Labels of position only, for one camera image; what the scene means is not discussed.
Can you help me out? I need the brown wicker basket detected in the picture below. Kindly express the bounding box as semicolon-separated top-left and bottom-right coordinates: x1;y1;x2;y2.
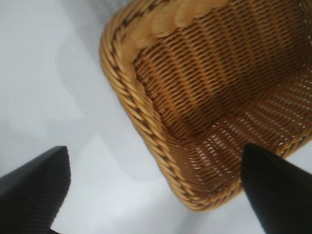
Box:
99;0;312;213

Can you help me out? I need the white tablecloth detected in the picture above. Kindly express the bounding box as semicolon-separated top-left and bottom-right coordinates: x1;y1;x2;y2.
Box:
0;0;312;234

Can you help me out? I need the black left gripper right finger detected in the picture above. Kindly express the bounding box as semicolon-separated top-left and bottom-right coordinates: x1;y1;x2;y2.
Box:
240;142;312;234

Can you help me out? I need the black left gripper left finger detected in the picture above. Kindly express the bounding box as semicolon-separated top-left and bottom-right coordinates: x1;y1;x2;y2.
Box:
0;145;72;234

